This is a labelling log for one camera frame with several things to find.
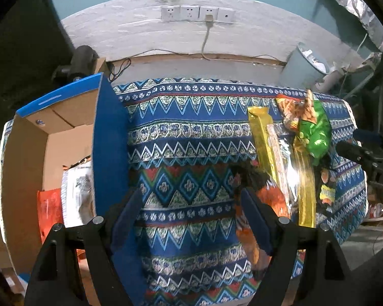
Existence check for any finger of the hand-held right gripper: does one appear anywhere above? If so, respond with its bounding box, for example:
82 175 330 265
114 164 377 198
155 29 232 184
336 141 382 169
353 128 383 155

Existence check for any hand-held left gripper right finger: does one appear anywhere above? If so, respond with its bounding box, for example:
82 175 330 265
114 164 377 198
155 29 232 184
239 186 360 306

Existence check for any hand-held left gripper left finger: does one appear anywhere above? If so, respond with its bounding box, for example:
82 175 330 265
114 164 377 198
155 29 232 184
25 187 147 306

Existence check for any orange snack bag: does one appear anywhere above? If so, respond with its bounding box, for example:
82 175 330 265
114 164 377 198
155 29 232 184
234 166 291 271

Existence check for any yellow snack bag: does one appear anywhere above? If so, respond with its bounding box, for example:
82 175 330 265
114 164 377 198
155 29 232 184
247 105 317 229

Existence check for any blue cardboard box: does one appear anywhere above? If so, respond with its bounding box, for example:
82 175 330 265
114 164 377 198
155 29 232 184
0 73 131 276

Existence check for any red white packet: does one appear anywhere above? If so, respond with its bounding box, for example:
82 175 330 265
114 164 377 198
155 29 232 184
364 202 383 222

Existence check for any green snack packet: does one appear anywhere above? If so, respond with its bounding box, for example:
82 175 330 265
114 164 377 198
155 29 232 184
298 100 332 166

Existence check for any small black snack packet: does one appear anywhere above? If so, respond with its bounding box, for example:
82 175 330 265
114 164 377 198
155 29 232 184
317 166 337 208

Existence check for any white snack packet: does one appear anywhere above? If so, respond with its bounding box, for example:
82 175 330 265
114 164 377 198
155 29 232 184
61 161 96 228

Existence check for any white pipe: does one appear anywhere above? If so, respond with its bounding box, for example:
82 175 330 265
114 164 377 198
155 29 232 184
316 69 343 93

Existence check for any small orange patterned packet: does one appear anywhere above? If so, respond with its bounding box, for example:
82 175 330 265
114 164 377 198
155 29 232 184
276 89 315 131

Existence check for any red snack packet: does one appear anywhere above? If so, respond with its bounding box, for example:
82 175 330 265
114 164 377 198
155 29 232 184
37 189 64 236

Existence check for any grey trash bin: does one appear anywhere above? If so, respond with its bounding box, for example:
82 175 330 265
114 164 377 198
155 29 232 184
278 42 331 91

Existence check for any small brown cardboard box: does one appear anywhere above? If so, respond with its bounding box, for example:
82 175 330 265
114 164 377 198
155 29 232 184
92 58 108 77

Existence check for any black rounded device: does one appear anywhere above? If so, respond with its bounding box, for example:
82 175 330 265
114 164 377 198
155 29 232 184
51 45 98 82

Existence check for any large dark cabinet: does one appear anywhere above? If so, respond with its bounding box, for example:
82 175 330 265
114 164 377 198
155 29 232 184
0 0 77 137

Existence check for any silver foil duct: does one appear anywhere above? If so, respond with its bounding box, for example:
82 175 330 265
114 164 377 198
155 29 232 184
327 0 383 50

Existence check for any thin black cable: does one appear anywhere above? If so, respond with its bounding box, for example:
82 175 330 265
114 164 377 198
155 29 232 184
108 58 132 82

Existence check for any white wall socket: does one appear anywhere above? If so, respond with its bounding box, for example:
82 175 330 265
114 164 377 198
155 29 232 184
161 5 181 22
180 5 200 22
218 8 236 23
200 6 218 22

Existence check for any white plug with cable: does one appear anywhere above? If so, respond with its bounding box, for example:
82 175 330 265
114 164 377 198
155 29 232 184
200 14 215 60

